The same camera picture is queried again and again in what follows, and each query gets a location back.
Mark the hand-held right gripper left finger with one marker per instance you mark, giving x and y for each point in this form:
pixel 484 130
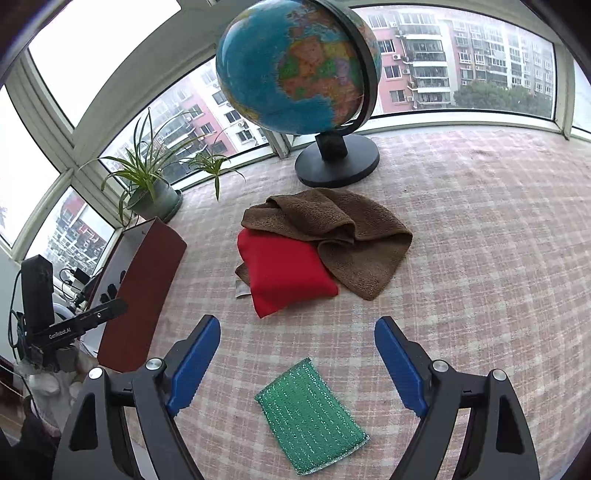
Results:
pixel 194 364

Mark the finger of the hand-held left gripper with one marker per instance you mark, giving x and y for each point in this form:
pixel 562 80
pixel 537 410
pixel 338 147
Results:
pixel 104 311

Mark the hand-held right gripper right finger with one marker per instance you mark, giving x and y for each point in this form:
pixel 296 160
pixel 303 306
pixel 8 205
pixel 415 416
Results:
pixel 399 364

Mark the brown cardboard box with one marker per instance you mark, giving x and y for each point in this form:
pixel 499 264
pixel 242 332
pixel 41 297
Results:
pixel 143 295

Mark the green scouring pad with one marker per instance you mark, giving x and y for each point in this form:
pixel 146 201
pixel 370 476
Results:
pixel 309 415

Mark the brown towel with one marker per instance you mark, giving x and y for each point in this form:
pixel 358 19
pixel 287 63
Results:
pixel 360 249

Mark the red cloth pouch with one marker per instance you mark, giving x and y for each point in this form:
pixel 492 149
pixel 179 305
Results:
pixel 281 272

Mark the person's left forearm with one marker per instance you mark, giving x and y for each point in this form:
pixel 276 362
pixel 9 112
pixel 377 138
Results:
pixel 39 429

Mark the person's left hand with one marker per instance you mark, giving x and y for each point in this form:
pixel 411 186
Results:
pixel 51 385

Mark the black charger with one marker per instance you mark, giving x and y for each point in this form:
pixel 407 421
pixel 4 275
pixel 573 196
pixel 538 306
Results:
pixel 82 275

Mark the potted spider plant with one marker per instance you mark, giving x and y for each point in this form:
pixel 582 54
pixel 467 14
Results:
pixel 157 198

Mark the checked tablecloth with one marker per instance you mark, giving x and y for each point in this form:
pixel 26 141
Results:
pixel 461 230

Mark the blue desk globe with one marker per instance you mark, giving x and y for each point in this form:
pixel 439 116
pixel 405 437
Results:
pixel 286 69

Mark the white window frame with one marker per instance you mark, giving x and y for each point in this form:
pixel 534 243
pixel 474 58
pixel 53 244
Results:
pixel 562 92

